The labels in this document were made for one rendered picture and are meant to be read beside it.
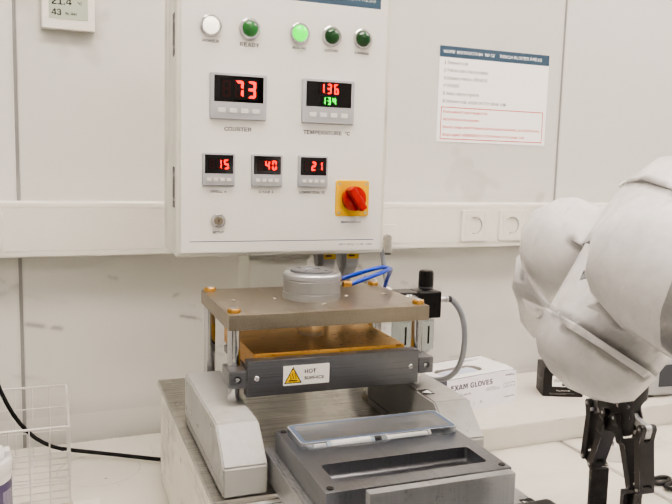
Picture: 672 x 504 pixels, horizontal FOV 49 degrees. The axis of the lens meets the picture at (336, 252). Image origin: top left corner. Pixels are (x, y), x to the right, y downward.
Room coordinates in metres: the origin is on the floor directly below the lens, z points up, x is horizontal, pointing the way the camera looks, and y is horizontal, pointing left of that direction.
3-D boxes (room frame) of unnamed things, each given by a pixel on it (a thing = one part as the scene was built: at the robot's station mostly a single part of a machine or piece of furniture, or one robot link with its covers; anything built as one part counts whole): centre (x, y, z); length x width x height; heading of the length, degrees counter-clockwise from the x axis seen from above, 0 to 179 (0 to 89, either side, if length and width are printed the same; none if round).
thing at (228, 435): (0.88, 0.14, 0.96); 0.25 x 0.05 x 0.07; 21
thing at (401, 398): (0.97, -0.12, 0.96); 0.26 x 0.05 x 0.07; 21
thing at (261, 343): (1.00, 0.02, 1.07); 0.22 x 0.17 x 0.10; 111
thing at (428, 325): (1.20, -0.13, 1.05); 0.15 x 0.05 x 0.15; 111
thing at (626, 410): (1.05, -0.42, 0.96); 0.08 x 0.08 x 0.09
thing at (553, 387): (1.60, -0.51, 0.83); 0.09 x 0.06 x 0.07; 89
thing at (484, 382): (1.52, -0.27, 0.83); 0.23 x 0.12 x 0.07; 123
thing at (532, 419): (1.59, -0.47, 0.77); 0.84 x 0.30 x 0.04; 113
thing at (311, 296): (1.03, 0.02, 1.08); 0.31 x 0.24 x 0.13; 111
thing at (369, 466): (0.75, -0.06, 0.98); 0.20 x 0.17 x 0.03; 111
